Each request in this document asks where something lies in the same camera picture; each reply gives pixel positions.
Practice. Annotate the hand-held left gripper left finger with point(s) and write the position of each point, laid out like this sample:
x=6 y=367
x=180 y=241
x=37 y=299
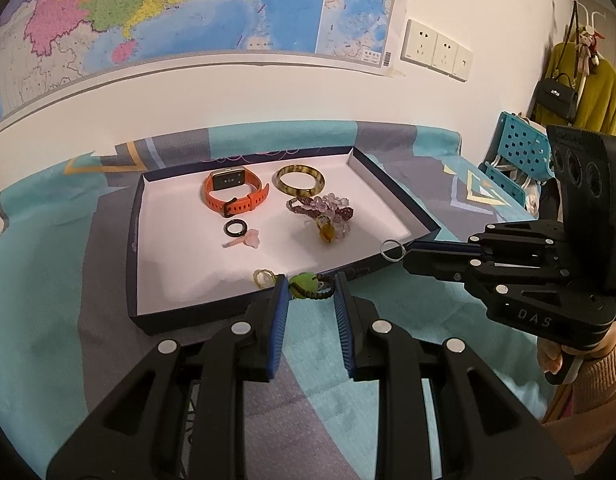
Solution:
x=280 y=315

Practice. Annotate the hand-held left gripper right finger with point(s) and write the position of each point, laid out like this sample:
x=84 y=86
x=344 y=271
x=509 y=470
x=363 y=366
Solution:
x=342 y=320

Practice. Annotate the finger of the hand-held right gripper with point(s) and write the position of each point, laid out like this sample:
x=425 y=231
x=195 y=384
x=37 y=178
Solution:
x=440 y=246
x=438 y=264

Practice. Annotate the white tray with dark rim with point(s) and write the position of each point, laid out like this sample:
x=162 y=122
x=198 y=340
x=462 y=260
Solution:
x=177 y=240

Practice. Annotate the person's right forearm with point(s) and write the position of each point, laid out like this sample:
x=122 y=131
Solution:
x=598 y=400

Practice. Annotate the person's right hand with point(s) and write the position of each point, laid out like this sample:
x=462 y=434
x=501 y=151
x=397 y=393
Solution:
x=550 y=357

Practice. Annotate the pink hair clip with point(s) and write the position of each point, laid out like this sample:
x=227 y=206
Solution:
x=250 y=240

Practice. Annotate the blue perforated plastic chair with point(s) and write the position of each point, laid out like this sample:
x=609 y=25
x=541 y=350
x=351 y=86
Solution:
x=523 y=142

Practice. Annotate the tortoiseshell bangle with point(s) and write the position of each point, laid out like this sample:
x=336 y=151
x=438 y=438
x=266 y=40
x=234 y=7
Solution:
x=300 y=193

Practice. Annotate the yellow coat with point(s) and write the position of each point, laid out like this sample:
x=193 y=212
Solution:
x=600 y=95

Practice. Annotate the black handbag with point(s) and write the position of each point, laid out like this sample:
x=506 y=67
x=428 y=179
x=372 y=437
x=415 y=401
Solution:
x=555 y=100

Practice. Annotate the orange smartwatch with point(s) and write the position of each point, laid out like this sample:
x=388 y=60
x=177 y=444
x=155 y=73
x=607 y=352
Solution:
x=226 y=179

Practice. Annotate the white coat rack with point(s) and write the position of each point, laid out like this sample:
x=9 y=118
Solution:
x=574 y=12

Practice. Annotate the white wall socket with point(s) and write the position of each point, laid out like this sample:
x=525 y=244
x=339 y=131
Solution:
x=419 y=42
x=463 y=63
x=445 y=54

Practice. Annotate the wall map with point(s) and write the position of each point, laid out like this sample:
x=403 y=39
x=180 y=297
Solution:
x=187 y=0

